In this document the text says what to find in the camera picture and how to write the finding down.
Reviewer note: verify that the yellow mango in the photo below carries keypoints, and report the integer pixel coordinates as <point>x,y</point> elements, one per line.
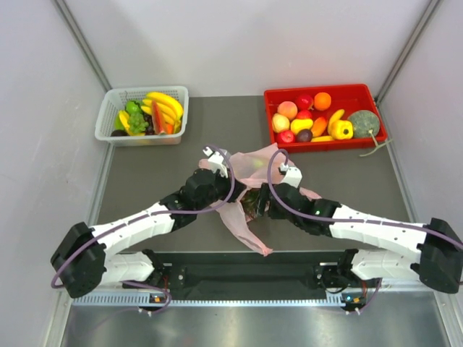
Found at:
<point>297,125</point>

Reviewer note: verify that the dark purple plum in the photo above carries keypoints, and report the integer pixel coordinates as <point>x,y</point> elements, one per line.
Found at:
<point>304,135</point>

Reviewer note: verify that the pale yellow apple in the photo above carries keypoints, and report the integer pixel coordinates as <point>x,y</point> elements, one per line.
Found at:
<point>280,123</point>

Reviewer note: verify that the watermelon slice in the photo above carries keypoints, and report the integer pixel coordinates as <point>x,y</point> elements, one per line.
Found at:
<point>158,120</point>

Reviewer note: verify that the white plastic basket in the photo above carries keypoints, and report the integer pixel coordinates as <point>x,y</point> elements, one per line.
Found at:
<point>115,99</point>

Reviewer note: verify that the orange fruit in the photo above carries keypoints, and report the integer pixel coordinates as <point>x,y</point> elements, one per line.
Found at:
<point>322,101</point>

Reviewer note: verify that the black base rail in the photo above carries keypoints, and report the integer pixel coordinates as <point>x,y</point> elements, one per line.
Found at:
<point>217,276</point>

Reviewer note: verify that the green grape bunch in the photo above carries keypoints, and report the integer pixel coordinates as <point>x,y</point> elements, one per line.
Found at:
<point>137,123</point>

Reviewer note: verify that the small yellow banana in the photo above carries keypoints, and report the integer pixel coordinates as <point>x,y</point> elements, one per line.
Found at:
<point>323,139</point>

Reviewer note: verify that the pink peach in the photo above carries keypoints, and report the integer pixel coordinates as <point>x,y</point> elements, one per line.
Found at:
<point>288,109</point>

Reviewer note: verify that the red pomegranate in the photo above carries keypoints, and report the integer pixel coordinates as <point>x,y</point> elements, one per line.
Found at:
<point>304,102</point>

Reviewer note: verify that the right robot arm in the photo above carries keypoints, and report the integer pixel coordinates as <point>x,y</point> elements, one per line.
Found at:
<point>430,253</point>

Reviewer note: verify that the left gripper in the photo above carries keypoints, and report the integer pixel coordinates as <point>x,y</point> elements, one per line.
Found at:
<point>238,188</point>

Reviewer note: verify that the pink plastic bag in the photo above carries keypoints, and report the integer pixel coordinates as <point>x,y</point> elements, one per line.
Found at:
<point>250,169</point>

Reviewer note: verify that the red plastic bin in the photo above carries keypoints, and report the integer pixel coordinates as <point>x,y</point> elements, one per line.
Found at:
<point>351,98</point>

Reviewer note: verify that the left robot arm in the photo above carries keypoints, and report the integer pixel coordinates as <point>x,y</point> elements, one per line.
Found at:
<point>82,259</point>

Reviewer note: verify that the green netted melon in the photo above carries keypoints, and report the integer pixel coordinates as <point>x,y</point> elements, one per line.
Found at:
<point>365,124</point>

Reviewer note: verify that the small red apple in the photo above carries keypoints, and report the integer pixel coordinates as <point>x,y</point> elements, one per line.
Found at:
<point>304,114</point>

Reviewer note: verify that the banana bunch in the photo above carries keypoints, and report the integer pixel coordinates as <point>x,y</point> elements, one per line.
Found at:
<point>170,107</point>

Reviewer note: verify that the green apple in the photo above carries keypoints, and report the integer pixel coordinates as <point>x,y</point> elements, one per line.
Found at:
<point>133,106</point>

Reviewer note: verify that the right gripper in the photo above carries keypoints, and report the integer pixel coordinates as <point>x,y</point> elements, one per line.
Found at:
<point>265,197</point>

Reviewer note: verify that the yellow bell pepper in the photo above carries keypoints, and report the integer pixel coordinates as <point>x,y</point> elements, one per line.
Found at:
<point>341,130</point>

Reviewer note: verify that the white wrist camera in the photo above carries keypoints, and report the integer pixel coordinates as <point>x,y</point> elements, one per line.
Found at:
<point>291,175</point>
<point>216,161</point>

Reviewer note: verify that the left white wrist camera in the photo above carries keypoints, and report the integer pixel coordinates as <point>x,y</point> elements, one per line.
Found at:
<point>216,161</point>

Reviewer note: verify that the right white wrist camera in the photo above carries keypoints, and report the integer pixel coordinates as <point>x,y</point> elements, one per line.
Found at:
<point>291,175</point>

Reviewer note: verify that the yellow banana in bin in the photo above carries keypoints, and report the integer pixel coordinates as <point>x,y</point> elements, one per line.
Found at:
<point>337,115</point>

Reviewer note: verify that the orange papaya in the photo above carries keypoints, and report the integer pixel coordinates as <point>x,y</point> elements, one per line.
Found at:
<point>319,126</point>

